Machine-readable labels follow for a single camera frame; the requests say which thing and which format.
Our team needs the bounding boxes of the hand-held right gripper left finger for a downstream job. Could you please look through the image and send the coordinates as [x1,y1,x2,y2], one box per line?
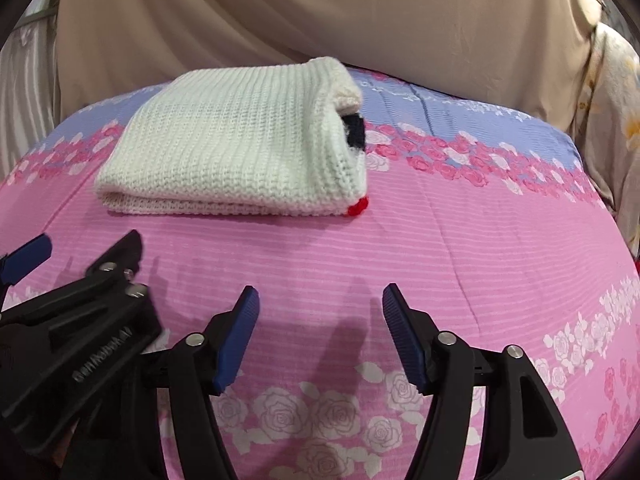
[70,285,261,480]

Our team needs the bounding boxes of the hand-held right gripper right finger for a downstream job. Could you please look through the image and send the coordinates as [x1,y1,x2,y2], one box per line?
[382,283,586,480]

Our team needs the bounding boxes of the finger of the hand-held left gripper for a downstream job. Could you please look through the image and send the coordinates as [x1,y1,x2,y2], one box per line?
[0,234,54,306]
[55,230,151,311]

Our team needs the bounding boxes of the white red black knit sweater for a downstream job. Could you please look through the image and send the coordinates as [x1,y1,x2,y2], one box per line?
[94,56,370,218]

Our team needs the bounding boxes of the pink blue floral bed sheet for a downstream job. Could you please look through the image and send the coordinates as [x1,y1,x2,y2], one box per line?
[0,67,640,480]

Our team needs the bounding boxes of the grey striped cloth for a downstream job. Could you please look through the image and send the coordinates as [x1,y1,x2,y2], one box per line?
[0,10,63,181]

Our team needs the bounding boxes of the cream floral cloth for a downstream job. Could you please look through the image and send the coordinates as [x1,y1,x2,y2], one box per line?
[575,22,640,256]

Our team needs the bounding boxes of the beige cloth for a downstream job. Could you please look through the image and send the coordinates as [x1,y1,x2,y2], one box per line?
[55,0,608,136]

